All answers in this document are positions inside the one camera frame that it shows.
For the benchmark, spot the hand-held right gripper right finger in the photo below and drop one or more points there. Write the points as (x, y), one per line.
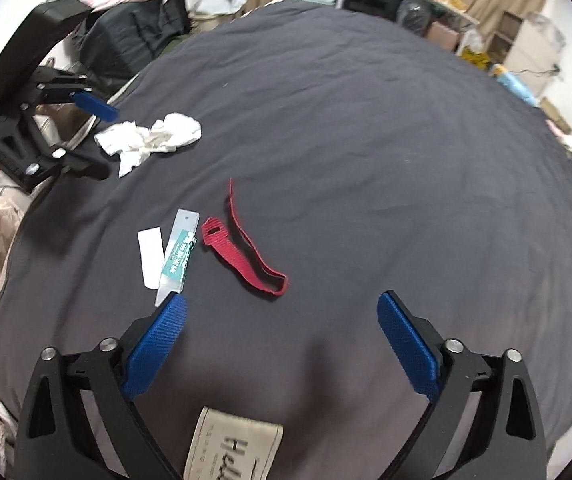
(408, 345)

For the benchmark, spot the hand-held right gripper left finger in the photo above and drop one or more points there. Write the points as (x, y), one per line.
(156, 345)

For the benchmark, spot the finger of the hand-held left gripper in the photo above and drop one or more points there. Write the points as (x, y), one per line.
(83, 164)
(96, 106)

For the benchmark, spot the white tissue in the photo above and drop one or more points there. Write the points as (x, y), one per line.
(166, 132)

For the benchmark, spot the white paper strip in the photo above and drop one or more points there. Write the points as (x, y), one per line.
(149, 257)

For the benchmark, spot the clear packet with green label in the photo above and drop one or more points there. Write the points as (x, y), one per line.
(178, 255)

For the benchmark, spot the black bag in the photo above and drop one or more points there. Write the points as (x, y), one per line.
(126, 35)

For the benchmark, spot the green bag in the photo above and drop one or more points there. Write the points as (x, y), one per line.
(173, 45)

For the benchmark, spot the white laundry basket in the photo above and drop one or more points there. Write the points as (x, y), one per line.
(216, 12)

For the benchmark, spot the dark grey duvet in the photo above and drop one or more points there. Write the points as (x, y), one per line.
(356, 150)

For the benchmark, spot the flat cardboard box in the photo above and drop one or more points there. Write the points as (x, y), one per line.
(557, 115)

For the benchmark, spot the blue plastic bag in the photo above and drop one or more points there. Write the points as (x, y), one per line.
(516, 85)

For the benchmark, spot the yellow bag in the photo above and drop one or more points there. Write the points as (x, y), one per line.
(475, 56)

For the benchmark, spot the brown cardboard box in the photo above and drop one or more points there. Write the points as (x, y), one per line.
(443, 35)

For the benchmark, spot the white cabinet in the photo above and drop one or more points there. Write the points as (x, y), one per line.
(526, 45)

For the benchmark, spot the clear plastic bag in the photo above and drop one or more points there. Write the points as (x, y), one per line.
(412, 14)

